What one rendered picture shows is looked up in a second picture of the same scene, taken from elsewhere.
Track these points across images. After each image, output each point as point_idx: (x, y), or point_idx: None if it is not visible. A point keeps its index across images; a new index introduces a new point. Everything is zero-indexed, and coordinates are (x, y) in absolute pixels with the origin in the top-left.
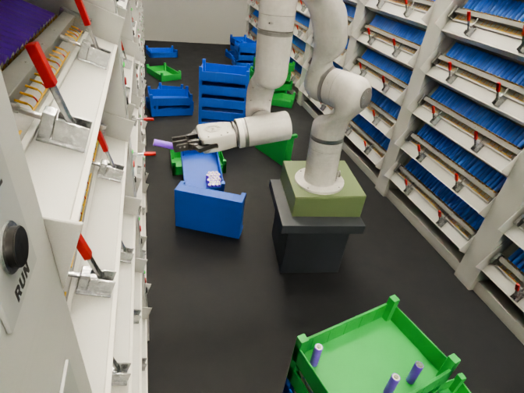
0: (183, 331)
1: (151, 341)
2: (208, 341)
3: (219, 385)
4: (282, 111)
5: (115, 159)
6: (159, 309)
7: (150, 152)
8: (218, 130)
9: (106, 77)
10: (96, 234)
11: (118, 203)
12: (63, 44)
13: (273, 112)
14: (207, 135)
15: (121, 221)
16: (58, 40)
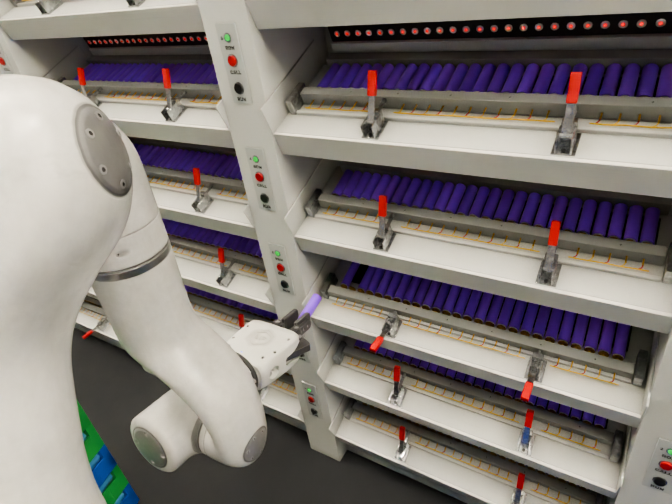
0: (293, 484)
1: (308, 449)
2: (258, 500)
3: (211, 479)
4: (159, 420)
5: (225, 213)
6: (340, 476)
7: (376, 342)
8: (245, 339)
9: (153, 121)
10: (155, 193)
11: (174, 207)
12: (200, 100)
13: (176, 405)
14: (251, 326)
15: (158, 206)
16: (181, 92)
